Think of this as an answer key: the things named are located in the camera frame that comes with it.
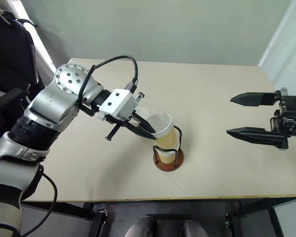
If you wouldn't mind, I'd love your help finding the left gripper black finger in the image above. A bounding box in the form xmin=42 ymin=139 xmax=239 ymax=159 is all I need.
xmin=124 ymin=121 xmax=157 ymax=141
xmin=133 ymin=113 xmax=156 ymax=133

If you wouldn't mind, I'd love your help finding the black chair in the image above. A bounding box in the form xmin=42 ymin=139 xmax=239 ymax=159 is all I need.
xmin=0 ymin=0 xmax=55 ymax=124

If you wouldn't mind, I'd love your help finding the ribbed tan paper cup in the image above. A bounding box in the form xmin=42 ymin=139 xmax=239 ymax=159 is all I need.
xmin=147 ymin=112 xmax=181 ymax=152
xmin=154 ymin=147 xmax=178 ymax=165

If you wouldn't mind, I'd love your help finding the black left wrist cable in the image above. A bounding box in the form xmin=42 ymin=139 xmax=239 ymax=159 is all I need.
xmin=77 ymin=54 xmax=140 ymax=117

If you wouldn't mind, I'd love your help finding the wire cup holder wooden base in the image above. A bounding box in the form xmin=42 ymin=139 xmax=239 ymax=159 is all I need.
xmin=152 ymin=125 xmax=185 ymax=173

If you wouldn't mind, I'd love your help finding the dark rounded shape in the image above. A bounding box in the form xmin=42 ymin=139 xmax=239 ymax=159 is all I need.
xmin=124 ymin=215 xmax=158 ymax=237
xmin=180 ymin=220 xmax=208 ymax=237

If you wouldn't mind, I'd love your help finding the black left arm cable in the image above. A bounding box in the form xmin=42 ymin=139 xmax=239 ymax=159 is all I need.
xmin=14 ymin=171 xmax=59 ymax=237

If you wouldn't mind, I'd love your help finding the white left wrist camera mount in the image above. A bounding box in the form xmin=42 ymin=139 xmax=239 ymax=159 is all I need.
xmin=97 ymin=88 xmax=139 ymax=122

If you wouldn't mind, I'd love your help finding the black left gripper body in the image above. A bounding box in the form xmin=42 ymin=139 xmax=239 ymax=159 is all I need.
xmin=105 ymin=110 xmax=141 ymax=143

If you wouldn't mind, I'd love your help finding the black table frame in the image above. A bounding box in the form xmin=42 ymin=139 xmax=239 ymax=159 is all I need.
xmin=21 ymin=196 xmax=296 ymax=237

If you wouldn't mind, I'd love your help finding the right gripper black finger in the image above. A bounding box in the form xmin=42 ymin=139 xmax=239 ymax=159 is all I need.
xmin=226 ymin=126 xmax=289 ymax=149
xmin=230 ymin=92 xmax=277 ymax=108

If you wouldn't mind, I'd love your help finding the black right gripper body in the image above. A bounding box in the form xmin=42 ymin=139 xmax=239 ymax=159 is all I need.
xmin=269 ymin=86 xmax=296 ymax=150

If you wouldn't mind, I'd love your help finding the white paper cup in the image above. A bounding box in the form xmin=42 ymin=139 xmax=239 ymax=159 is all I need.
xmin=135 ymin=107 xmax=150 ymax=125

